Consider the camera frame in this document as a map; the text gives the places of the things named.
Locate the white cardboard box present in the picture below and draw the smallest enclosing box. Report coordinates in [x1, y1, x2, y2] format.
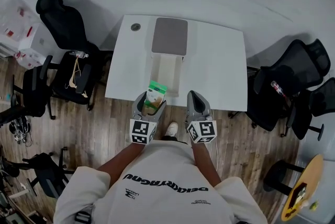
[17, 22, 51, 69]

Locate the black round stool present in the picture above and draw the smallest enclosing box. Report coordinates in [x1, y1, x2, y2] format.
[262, 159, 306, 195]

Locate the person's left forearm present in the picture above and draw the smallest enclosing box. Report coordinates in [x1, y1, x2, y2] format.
[97, 140, 148, 180]

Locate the black high-back office chair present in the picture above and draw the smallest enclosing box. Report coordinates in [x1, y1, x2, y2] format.
[35, 0, 107, 111]

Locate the white box grey lid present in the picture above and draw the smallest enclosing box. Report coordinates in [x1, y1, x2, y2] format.
[145, 16, 189, 98]

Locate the black mesh office chair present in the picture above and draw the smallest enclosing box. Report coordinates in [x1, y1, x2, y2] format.
[247, 38, 331, 137]
[287, 77, 335, 143]

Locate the green white box of bandages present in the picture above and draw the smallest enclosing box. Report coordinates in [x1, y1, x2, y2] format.
[142, 80, 169, 115]

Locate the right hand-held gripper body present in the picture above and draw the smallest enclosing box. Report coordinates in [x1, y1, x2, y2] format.
[185, 109, 218, 145]

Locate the black strap buckle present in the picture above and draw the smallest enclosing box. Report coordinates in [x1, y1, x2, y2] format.
[74, 210, 93, 224]

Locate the person's right forearm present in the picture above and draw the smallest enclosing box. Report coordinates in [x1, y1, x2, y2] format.
[191, 140, 222, 185]

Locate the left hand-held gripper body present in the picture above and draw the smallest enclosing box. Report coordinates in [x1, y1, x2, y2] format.
[129, 111, 159, 145]

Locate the cream printed t-shirt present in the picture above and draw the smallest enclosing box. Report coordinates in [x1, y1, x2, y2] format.
[53, 139, 268, 224]

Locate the wooden clothes hanger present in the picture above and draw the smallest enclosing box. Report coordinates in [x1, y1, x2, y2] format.
[64, 57, 90, 98]

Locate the round wooden side table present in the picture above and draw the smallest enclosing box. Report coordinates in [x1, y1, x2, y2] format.
[281, 153, 325, 222]

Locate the clear plastic bag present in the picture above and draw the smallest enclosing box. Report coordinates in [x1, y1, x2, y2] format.
[0, 0, 40, 43]

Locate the thin white cable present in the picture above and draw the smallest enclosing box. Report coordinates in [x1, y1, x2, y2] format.
[208, 109, 220, 169]

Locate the black armchair with wheels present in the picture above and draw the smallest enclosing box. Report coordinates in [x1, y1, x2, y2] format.
[12, 54, 57, 120]

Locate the tangle of cables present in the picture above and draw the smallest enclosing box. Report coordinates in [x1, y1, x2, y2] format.
[8, 116, 34, 147]

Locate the red label bottle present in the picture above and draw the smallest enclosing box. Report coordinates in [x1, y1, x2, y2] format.
[270, 80, 287, 98]

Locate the clear plastic water bottle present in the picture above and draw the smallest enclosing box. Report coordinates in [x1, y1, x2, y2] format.
[69, 50, 90, 59]

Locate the small black tray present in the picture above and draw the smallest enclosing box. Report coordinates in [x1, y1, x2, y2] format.
[292, 183, 308, 203]

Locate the white shoe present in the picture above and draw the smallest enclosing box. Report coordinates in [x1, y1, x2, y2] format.
[164, 121, 180, 138]

